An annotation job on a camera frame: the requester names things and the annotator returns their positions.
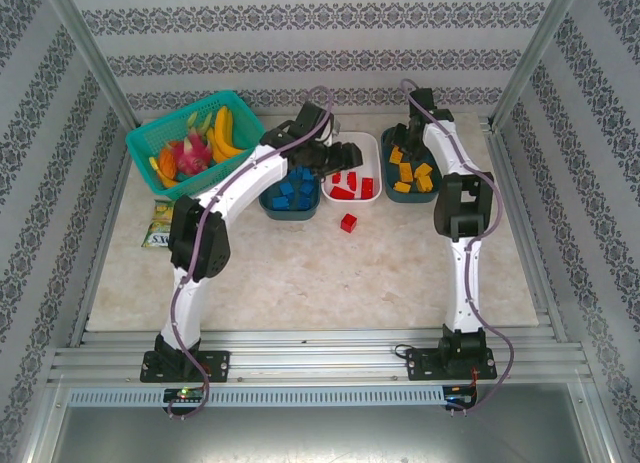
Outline white plastic container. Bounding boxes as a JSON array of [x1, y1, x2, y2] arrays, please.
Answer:
[[321, 131, 383, 206]]

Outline dark teal plastic bin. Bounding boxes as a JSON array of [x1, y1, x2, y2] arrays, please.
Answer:
[[258, 170, 322, 221], [380, 126, 444, 204]]

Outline yellow toy banana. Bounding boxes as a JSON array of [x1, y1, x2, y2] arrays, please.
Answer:
[[206, 127, 246, 164], [213, 106, 236, 149]]

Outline pink toy dragon fruit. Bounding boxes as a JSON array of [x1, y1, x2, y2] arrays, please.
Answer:
[[167, 136, 214, 177]]

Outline orange toy fruit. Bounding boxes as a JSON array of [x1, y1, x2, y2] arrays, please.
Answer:
[[157, 147, 179, 180]]

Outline teal plastic mesh basket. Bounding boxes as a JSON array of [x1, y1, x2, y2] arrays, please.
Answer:
[[124, 89, 267, 200]]

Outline yellow green snack packet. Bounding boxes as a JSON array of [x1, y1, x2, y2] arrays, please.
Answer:
[[141, 198, 176, 249]]

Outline small control circuit board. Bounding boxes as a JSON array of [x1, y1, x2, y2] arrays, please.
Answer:
[[163, 387, 207, 403], [443, 386, 479, 407]]

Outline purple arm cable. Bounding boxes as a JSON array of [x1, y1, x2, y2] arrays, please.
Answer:
[[167, 85, 335, 422], [399, 78, 516, 417]]

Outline aluminium frame post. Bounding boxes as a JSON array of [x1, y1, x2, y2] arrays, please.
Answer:
[[487, 0, 584, 129], [39, 0, 144, 129]]

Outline aluminium frame cross rails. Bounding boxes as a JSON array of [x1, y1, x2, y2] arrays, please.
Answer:
[[47, 327, 596, 387]]

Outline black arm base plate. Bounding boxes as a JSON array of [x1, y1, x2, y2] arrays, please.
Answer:
[[139, 350, 231, 384], [405, 346, 499, 382]]

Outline grey slotted cable duct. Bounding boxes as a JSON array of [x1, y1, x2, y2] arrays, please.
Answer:
[[67, 386, 446, 408]]

